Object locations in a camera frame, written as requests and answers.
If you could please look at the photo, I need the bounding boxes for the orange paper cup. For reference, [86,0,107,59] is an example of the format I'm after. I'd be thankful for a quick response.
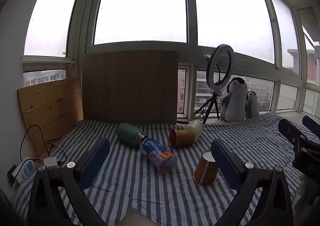
[193,150,219,186]
[169,129,195,148]

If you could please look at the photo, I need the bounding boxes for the white cylindrical cup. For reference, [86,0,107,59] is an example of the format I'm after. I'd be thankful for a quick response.
[183,120,203,142]

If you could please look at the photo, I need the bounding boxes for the gloved hand on right gripper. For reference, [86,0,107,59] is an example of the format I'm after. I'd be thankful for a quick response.
[292,172,320,225]

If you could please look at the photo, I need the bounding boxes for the white charger adapter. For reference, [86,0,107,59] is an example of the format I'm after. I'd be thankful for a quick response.
[43,157,59,170]

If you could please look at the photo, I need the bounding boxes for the large grey penguin plush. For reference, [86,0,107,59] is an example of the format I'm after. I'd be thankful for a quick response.
[220,77,247,122]

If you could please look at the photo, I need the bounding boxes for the small grey penguin plush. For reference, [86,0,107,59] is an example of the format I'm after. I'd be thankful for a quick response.
[245,91,260,119]

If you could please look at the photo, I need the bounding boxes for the green thermos bottle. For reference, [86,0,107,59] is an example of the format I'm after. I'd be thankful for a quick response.
[116,122,148,146]

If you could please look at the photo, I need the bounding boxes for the black tripod stand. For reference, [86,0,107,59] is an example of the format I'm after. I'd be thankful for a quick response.
[194,91,220,125]

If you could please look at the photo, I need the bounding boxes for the white power strip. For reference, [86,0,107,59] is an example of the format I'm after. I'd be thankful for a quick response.
[8,158,35,185]

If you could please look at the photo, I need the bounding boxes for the striped blue white quilt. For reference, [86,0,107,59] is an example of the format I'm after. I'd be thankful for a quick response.
[52,113,300,225]

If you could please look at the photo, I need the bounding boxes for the light pine slat board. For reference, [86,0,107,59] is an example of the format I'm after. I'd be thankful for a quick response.
[17,77,83,156]

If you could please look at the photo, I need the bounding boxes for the large brown wooden board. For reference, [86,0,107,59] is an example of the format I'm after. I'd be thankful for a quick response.
[82,50,179,125]

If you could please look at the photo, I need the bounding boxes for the black power cable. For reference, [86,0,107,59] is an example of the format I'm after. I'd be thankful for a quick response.
[19,124,68,166]

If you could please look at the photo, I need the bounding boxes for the white ring light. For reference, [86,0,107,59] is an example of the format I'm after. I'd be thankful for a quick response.
[206,44,235,91]

